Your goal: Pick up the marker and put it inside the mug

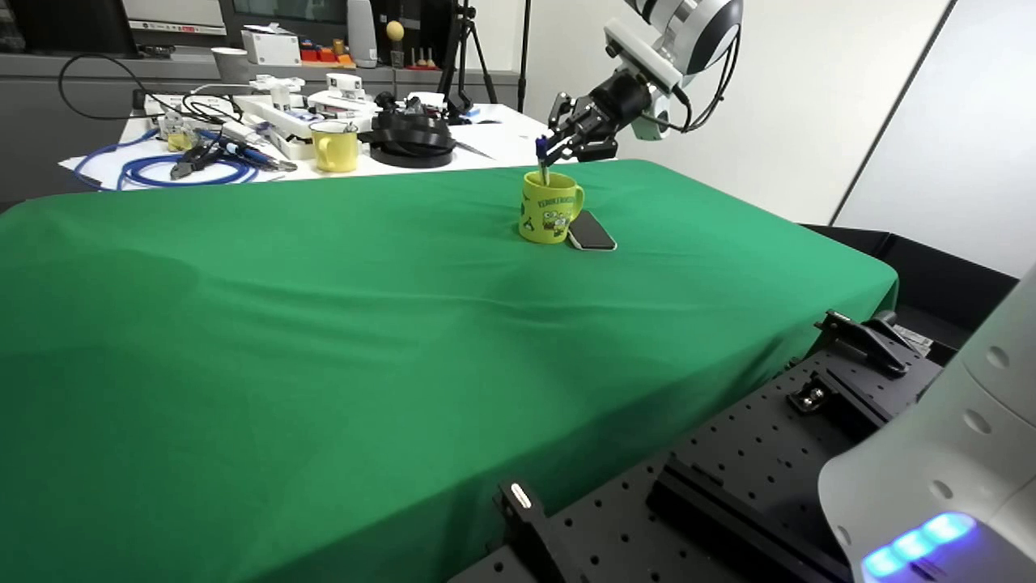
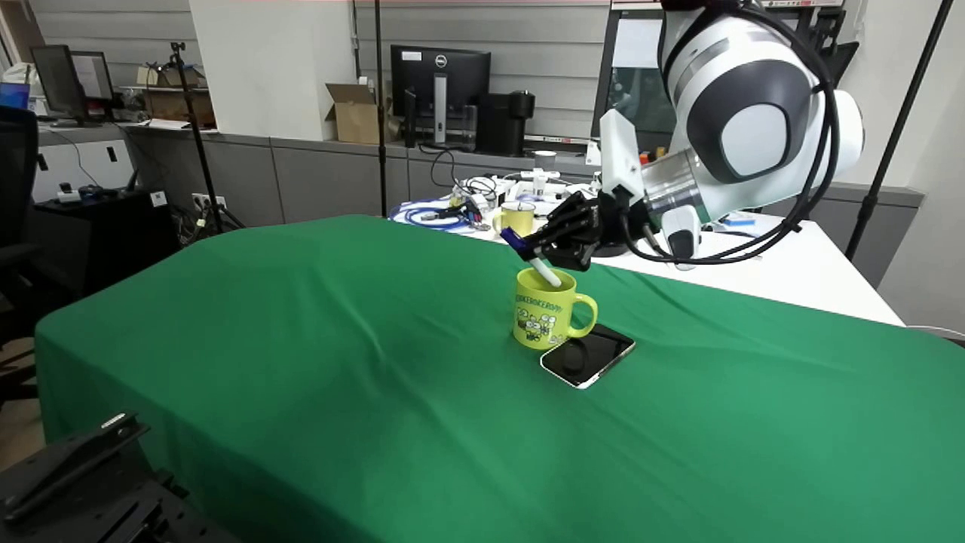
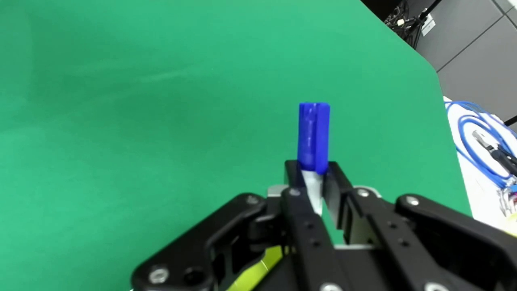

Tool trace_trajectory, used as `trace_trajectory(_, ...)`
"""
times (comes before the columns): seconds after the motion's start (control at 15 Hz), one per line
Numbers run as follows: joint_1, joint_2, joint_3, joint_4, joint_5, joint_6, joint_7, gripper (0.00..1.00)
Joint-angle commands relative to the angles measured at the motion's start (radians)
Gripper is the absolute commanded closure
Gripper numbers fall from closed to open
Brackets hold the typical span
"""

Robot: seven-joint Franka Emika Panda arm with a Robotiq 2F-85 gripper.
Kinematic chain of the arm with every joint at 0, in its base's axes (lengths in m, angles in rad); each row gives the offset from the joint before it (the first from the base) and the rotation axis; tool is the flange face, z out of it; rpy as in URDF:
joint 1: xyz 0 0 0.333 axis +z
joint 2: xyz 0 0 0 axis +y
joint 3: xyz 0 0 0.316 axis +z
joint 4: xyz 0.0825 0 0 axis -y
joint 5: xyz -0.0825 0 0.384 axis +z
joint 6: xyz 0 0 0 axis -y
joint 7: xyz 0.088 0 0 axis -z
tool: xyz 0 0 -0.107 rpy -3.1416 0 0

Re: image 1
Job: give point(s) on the green cloth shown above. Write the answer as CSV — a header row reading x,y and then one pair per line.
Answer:
x,y
340,348

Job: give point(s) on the white flat tray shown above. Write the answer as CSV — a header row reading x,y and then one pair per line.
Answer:
x,y
275,113

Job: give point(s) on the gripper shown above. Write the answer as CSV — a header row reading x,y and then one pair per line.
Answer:
x,y
625,100

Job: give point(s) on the small black clamp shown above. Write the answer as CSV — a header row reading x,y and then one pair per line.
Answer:
x,y
811,395

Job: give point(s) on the white cylinder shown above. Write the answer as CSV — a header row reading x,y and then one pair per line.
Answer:
x,y
362,32

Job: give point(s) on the blue marker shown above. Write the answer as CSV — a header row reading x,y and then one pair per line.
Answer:
x,y
542,158

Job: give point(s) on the white box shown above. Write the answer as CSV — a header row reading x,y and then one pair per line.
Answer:
x,y
271,47

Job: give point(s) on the white table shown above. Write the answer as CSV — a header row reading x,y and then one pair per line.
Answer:
x,y
502,138

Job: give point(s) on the plain yellow mug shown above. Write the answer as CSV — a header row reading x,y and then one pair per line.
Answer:
x,y
333,149

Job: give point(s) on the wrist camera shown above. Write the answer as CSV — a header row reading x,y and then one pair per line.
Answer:
x,y
657,118

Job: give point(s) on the black pliers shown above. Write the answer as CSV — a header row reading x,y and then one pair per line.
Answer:
x,y
194,158

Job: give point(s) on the yellow ball on stick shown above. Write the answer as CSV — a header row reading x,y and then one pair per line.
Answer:
x,y
394,32

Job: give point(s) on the yellow printed mug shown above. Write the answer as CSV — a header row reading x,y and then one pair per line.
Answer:
x,y
546,212

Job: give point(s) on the white paper cup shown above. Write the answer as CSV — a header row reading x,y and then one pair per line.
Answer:
x,y
231,65

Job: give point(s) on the black smartphone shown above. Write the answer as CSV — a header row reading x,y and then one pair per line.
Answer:
x,y
591,231

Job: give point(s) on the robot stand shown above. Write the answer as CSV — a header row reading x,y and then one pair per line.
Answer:
x,y
728,486

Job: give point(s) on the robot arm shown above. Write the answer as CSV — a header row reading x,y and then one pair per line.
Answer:
x,y
955,453

